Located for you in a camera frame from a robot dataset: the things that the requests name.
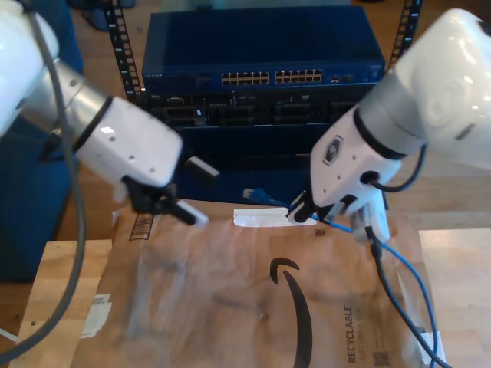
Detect blue network cable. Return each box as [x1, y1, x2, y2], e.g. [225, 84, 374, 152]
[243, 186, 442, 368]

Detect brown paper mailer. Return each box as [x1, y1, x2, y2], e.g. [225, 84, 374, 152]
[74, 193, 448, 368]

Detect blue sofa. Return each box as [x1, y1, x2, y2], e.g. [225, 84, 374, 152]
[0, 0, 84, 283]

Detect black rack server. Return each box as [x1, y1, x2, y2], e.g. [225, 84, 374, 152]
[147, 90, 361, 127]

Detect grey slipper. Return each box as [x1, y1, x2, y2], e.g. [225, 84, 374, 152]
[82, 8, 110, 32]

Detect black rack frame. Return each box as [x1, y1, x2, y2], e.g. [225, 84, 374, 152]
[103, 0, 423, 114]

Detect black camera cable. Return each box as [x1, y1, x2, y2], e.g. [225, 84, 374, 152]
[364, 225, 453, 368]

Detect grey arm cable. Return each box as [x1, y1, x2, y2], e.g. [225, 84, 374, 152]
[0, 9, 87, 361]

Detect blue network switch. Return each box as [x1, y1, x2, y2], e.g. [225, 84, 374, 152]
[140, 6, 387, 92]

